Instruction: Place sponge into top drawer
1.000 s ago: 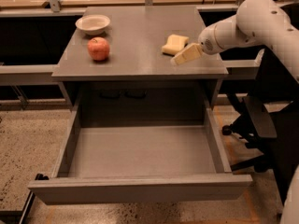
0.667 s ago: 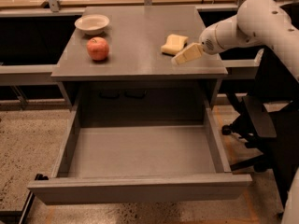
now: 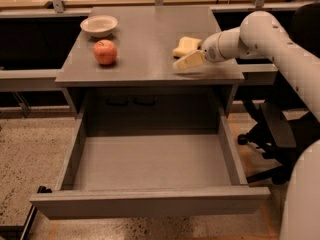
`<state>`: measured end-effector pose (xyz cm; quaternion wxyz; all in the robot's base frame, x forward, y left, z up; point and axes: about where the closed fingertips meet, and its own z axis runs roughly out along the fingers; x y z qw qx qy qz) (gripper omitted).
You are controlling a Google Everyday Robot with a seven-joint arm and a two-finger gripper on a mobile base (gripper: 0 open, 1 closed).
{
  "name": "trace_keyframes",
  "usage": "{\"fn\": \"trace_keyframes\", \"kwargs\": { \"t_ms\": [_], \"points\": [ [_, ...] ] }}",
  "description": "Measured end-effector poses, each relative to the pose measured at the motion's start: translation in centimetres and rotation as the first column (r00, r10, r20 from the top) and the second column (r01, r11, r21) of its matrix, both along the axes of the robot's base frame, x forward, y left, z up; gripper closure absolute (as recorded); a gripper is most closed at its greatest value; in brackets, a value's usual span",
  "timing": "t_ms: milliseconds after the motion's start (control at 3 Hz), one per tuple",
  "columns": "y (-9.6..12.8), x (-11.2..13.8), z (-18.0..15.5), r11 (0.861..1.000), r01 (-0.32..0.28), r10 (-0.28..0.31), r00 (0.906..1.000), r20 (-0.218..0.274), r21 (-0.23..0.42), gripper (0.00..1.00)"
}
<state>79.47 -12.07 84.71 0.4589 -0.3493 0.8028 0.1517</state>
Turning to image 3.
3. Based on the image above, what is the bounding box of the red apple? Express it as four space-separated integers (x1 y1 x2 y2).
93 40 117 65

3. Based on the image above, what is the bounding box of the yellow sponge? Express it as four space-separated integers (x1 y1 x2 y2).
172 36 202 58

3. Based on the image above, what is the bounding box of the black office chair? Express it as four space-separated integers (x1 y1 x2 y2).
238 2 320 184

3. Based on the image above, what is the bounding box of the white ceramic bowl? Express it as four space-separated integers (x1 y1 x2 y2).
80 15 118 38

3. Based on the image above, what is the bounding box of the grey open top drawer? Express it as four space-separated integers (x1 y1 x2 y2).
29 98 271 221

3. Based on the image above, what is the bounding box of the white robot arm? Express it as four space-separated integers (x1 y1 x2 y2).
173 11 320 240

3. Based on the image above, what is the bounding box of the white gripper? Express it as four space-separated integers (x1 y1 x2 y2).
173 33 220 71

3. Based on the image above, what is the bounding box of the grey cabinet with top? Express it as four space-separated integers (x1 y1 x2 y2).
56 7 243 137

